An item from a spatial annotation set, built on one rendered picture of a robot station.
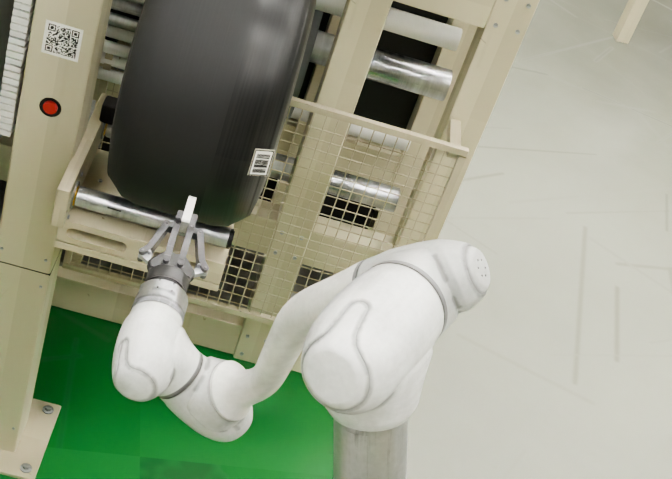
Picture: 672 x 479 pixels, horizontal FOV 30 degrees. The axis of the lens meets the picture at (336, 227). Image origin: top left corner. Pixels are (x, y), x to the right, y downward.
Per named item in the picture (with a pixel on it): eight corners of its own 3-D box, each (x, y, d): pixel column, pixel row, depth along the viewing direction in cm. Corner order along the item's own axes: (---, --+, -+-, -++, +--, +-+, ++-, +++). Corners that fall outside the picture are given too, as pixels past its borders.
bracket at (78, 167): (49, 225, 261) (56, 188, 256) (94, 126, 293) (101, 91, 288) (65, 230, 262) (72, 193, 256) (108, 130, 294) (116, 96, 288)
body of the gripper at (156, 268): (191, 286, 214) (202, 248, 221) (143, 273, 213) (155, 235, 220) (183, 314, 219) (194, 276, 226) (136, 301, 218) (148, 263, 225)
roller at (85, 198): (67, 207, 262) (72, 186, 261) (71, 202, 266) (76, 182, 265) (229, 252, 265) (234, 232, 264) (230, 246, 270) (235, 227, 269)
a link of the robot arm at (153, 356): (112, 310, 212) (162, 355, 218) (88, 381, 200) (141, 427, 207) (160, 289, 207) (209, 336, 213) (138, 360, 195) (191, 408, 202)
